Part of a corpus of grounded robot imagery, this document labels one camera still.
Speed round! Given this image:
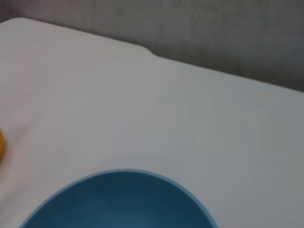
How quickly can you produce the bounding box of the blue bowl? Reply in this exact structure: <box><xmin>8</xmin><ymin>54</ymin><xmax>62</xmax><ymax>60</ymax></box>
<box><xmin>18</xmin><ymin>168</ymin><xmax>219</xmax><ymax>228</ymax></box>

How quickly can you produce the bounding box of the yellow banana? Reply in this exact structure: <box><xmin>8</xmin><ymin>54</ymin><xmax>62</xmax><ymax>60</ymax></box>
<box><xmin>0</xmin><ymin>129</ymin><xmax>5</xmax><ymax>159</ymax></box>

